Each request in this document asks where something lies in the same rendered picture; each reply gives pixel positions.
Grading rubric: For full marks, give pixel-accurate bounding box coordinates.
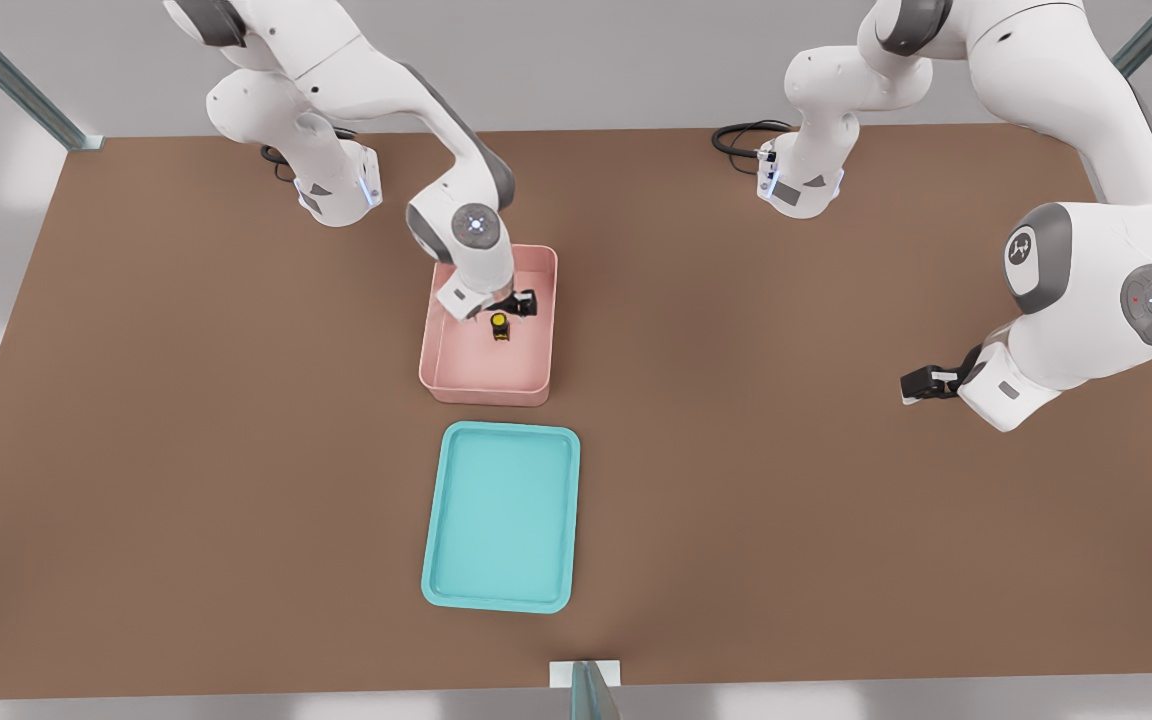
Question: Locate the black cable loop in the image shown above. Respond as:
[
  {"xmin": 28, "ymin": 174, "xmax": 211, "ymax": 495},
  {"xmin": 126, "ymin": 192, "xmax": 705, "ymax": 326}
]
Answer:
[
  {"xmin": 260, "ymin": 127, "xmax": 359, "ymax": 183},
  {"xmin": 711, "ymin": 120, "xmax": 797, "ymax": 158}
]

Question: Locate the pale blue-green tray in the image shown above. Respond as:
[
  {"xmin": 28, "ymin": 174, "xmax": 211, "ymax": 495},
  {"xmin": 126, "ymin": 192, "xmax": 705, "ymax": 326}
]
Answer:
[{"xmin": 421, "ymin": 421, "xmax": 582, "ymax": 614}]

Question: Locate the pink plastic box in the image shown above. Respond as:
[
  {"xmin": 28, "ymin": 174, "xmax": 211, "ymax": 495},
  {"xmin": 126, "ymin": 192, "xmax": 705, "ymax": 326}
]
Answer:
[{"xmin": 419, "ymin": 244, "xmax": 559, "ymax": 408}]

